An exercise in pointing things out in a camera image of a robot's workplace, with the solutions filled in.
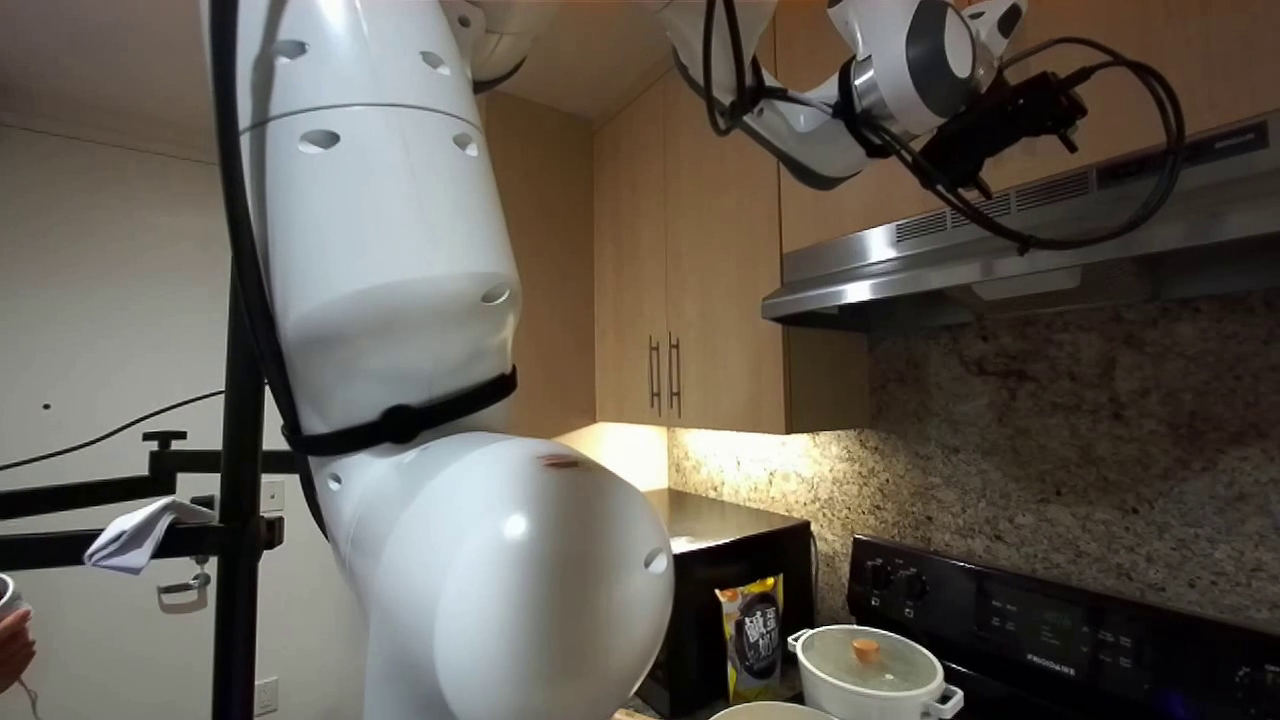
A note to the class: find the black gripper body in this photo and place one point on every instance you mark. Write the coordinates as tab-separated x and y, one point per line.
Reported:
1003	127

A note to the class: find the tall wooden wall cabinet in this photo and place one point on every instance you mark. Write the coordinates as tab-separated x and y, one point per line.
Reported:
721	266

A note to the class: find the black microwave oven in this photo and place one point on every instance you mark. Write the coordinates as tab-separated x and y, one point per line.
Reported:
746	534

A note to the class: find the white bowl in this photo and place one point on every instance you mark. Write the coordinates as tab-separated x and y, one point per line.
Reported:
767	708

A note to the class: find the short wooden wall cabinet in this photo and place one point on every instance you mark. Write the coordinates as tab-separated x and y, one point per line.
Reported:
1132	64

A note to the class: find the yellow black snack bag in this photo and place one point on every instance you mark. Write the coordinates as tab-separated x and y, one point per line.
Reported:
753	643

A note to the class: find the white cloth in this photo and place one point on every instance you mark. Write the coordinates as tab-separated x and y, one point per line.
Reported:
133	534

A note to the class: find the white wall outlet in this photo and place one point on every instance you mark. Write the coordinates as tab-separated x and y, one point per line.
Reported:
266	692

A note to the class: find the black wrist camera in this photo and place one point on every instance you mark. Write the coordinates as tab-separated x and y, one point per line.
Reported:
954	171

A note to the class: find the stainless steel range hood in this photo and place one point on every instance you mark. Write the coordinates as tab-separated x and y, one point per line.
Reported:
935	261

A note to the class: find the black electric stove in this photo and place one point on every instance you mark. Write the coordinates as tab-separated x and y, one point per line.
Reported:
1067	633

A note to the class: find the black metal camera stand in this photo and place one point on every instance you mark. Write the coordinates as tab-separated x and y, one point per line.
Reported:
243	614

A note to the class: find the small grey wall fixture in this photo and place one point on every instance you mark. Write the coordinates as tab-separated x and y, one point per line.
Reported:
186	588

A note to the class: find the full-height wooden pantry cabinet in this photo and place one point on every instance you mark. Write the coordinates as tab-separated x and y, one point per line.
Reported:
555	266

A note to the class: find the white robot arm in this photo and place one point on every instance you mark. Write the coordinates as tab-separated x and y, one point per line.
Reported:
384	203

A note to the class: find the person hand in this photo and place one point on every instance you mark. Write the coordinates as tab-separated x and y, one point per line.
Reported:
18	645

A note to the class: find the white pot with lid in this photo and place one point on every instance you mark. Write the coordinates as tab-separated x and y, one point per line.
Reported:
872	672

